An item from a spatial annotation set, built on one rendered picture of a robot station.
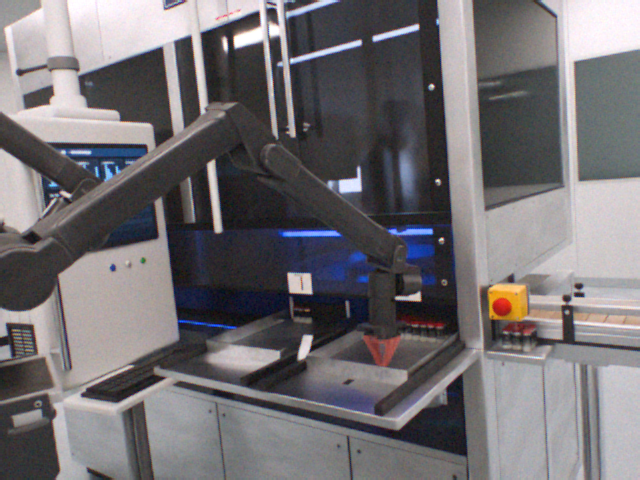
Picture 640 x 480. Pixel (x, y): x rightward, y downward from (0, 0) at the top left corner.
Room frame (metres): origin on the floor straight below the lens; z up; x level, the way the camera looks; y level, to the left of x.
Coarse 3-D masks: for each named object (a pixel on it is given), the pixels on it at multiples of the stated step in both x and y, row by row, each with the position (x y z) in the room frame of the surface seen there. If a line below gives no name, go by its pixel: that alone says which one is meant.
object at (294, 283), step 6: (288, 276) 1.55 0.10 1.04; (294, 276) 1.54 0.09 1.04; (300, 276) 1.53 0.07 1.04; (306, 276) 1.51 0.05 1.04; (288, 282) 1.55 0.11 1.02; (294, 282) 1.54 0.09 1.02; (300, 282) 1.53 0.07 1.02; (306, 282) 1.51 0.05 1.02; (294, 288) 1.54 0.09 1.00; (300, 288) 1.53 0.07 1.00; (306, 288) 1.52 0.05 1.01
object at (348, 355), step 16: (352, 336) 1.35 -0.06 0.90; (320, 352) 1.24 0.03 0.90; (336, 352) 1.29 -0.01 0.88; (352, 352) 1.28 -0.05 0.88; (368, 352) 1.27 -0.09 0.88; (384, 352) 1.26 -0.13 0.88; (400, 352) 1.25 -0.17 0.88; (416, 352) 1.24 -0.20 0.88; (432, 352) 1.14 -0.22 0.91; (320, 368) 1.17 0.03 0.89; (336, 368) 1.15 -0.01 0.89; (352, 368) 1.12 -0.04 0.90; (368, 368) 1.10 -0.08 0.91; (384, 368) 1.07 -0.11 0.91; (400, 368) 1.05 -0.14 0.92; (416, 368) 1.07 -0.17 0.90; (400, 384) 1.05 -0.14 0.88
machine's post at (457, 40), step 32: (448, 0) 1.23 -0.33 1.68; (448, 32) 1.23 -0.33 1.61; (448, 64) 1.24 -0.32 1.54; (448, 96) 1.24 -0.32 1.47; (448, 128) 1.24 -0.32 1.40; (448, 160) 1.24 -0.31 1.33; (480, 160) 1.25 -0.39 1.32; (480, 192) 1.24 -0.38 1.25; (480, 224) 1.23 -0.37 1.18; (480, 256) 1.22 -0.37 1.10; (480, 288) 1.21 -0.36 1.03; (480, 320) 1.21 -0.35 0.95; (480, 352) 1.22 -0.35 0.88; (480, 384) 1.22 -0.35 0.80; (480, 416) 1.22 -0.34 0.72; (480, 448) 1.22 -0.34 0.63
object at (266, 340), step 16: (272, 320) 1.61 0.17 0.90; (288, 320) 1.65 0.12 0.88; (352, 320) 1.50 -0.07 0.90; (224, 336) 1.45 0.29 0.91; (240, 336) 1.50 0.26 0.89; (256, 336) 1.50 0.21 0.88; (272, 336) 1.49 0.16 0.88; (288, 336) 1.47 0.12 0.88; (320, 336) 1.38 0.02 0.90; (208, 352) 1.40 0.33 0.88; (224, 352) 1.36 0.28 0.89; (240, 352) 1.32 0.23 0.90; (256, 352) 1.29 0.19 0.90; (272, 352) 1.26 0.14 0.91; (288, 352) 1.27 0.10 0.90
